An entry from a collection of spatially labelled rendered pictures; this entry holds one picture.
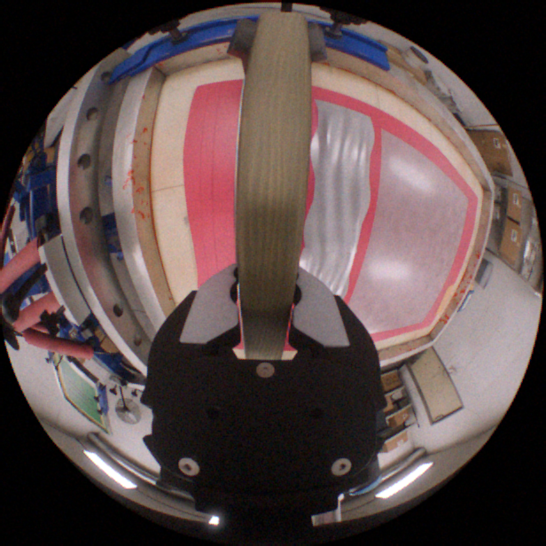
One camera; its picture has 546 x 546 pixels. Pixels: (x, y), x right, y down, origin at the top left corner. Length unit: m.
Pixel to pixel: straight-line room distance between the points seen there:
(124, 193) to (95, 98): 0.16
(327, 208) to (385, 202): 0.08
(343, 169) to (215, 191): 0.13
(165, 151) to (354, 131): 0.21
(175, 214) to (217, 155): 0.08
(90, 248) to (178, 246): 0.12
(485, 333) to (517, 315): 0.78
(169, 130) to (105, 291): 0.21
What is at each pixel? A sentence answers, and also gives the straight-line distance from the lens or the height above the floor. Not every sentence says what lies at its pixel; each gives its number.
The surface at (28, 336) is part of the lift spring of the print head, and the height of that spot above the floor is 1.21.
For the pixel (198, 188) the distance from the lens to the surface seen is 0.18.
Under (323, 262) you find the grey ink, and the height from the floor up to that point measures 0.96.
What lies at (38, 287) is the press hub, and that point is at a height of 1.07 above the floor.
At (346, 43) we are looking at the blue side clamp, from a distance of 0.25.
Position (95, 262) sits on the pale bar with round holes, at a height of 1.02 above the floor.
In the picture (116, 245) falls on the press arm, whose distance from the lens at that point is 0.36.
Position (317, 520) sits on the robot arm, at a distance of 0.64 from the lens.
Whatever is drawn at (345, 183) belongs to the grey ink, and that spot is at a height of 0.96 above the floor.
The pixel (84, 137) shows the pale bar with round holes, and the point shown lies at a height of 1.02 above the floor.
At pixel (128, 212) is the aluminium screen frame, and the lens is 0.20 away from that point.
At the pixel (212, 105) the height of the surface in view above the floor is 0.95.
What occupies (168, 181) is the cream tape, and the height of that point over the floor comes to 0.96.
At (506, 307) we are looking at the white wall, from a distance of 3.70.
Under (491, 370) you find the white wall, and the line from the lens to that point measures 3.96.
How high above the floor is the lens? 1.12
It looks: 60 degrees down
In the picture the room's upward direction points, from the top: 178 degrees clockwise
